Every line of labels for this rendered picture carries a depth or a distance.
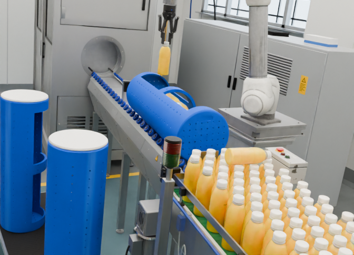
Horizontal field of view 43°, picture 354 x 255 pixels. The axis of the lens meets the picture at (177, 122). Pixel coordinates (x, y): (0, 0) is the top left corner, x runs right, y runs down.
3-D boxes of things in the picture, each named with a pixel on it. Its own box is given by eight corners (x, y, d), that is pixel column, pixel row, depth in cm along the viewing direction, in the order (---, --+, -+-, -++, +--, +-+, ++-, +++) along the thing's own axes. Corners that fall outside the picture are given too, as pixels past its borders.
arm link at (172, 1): (160, -7, 273) (160, 3, 274) (166, -6, 265) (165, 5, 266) (175, -5, 276) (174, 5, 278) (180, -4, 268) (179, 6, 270)
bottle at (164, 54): (169, 74, 287) (172, 44, 282) (167, 75, 280) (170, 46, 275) (158, 72, 288) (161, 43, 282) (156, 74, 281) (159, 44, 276)
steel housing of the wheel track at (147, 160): (116, 109, 419) (119, 74, 410) (225, 230, 230) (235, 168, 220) (85, 109, 408) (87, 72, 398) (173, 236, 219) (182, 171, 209)
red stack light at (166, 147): (176, 147, 167) (177, 138, 166) (183, 154, 161) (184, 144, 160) (160, 148, 164) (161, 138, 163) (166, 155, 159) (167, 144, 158)
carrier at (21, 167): (3, 236, 285) (49, 229, 299) (3, 103, 260) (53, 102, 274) (-3, 215, 309) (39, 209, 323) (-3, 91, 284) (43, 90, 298)
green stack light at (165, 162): (175, 160, 168) (176, 148, 167) (182, 167, 163) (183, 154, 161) (159, 161, 166) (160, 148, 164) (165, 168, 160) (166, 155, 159)
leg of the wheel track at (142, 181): (140, 227, 343) (147, 150, 325) (142, 231, 338) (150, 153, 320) (133, 228, 341) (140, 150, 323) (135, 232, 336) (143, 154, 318)
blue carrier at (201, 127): (166, 111, 306) (167, 70, 297) (227, 161, 229) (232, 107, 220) (126, 115, 296) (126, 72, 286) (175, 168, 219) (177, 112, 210)
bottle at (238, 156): (234, 162, 182) (272, 160, 189) (230, 145, 184) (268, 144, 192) (226, 167, 188) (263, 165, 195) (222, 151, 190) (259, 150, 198)
